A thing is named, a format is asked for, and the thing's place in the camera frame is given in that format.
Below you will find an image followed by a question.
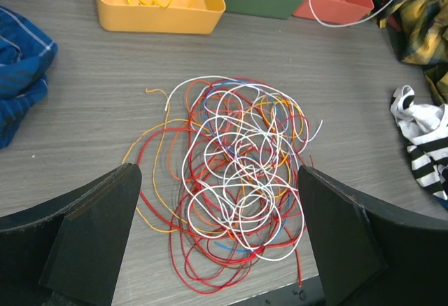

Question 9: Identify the black white striped cloth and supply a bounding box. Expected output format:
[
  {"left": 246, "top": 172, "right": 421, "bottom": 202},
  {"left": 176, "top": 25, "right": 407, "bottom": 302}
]
[{"left": 390, "top": 85, "right": 447, "bottom": 207}]

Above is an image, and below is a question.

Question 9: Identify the yellow plaid cloth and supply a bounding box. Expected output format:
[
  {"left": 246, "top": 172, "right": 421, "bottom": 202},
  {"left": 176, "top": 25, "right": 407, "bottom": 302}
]
[{"left": 372, "top": 0, "right": 447, "bottom": 104}]

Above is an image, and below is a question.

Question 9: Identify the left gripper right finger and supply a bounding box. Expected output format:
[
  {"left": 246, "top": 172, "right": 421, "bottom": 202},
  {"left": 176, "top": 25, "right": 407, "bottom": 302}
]
[{"left": 298, "top": 165, "right": 447, "bottom": 305}]

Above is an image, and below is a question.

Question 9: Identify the dark blue plaid cloth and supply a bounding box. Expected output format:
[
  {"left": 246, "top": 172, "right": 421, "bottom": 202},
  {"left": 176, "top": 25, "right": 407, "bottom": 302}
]
[{"left": 1, "top": 6, "right": 58, "bottom": 148}]

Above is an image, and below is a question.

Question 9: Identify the red cable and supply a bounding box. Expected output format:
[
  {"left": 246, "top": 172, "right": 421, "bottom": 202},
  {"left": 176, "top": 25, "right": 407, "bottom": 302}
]
[{"left": 136, "top": 77, "right": 314, "bottom": 295}]

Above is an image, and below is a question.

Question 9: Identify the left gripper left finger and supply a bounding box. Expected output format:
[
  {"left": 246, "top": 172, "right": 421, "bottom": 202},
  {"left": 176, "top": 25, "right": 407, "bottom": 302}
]
[{"left": 1, "top": 163, "right": 142, "bottom": 304}]

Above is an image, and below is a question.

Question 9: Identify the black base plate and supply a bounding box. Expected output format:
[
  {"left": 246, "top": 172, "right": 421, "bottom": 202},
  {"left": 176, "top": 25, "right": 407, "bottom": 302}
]
[{"left": 233, "top": 275, "right": 326, "bottom": 306}]

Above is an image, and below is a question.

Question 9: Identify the yellow plastic bin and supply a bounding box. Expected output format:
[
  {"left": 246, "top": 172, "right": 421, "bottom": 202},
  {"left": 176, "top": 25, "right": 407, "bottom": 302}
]
[{"left": 96, "top": 0, "right": 226, "bottom": 35}]

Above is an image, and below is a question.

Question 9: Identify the orange cable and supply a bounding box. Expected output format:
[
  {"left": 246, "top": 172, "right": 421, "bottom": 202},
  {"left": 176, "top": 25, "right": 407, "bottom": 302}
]
[{"left": 122, "top": 81, "right": 305, "bottom": 240}]

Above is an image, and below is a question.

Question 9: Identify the white cable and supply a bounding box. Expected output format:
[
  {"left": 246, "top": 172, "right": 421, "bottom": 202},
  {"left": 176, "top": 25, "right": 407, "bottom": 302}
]
[{"left": 164, "top": 0, "right": 414, "bottom": 262}]

